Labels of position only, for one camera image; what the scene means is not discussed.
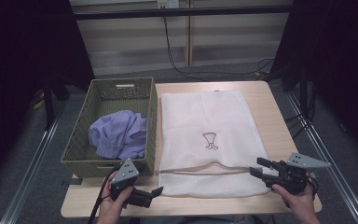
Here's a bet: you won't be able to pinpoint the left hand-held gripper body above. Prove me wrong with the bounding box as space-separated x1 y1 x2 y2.
109 158 154 209

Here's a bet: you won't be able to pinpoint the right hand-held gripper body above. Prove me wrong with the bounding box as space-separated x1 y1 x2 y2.
262 151 332 196

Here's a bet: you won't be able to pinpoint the purple garment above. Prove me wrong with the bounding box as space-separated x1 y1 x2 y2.
87 109 148 161

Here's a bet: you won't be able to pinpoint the white mesh laundry bag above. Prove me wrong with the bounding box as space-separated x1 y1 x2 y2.
158 90 278 199

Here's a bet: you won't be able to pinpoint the green woven basket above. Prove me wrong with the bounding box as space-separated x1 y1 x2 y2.
60 77 158 179

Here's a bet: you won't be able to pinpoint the person's right hand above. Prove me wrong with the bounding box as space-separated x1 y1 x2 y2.
271 183 317 217

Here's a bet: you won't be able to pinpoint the person's left hand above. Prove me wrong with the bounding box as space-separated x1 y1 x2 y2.
97 170 135 220

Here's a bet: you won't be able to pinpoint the black metal stand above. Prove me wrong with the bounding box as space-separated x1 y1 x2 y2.
41 74 72 131

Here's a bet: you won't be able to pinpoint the yellow floor object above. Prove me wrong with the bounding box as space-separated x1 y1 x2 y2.
31 89 47 110

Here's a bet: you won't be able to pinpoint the dark curtain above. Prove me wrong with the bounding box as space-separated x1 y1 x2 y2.
0 0 96 191
269 0 358 163

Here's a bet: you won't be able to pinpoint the black horizontal metal bar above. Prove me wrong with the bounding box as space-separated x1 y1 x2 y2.
74 4 294 21

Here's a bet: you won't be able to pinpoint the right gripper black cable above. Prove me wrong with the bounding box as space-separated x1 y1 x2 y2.
307 175 320 201

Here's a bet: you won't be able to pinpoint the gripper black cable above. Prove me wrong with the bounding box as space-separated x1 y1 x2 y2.
307 175 320 201
88 166 120 224

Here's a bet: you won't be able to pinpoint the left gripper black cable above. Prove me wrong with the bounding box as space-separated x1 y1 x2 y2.
88 166 120 224

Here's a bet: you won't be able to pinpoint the metal floor rail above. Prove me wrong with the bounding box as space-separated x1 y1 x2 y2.
0 114 63 224
284 92 358 224

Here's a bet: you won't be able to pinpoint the black floor cables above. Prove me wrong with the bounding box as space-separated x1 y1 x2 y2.
283 89 319 140

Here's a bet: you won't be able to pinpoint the black wall cable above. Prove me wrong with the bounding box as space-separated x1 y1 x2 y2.
162 16 276 81

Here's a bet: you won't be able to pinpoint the white wall outlet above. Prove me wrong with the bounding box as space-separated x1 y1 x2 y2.
157 0 181 9

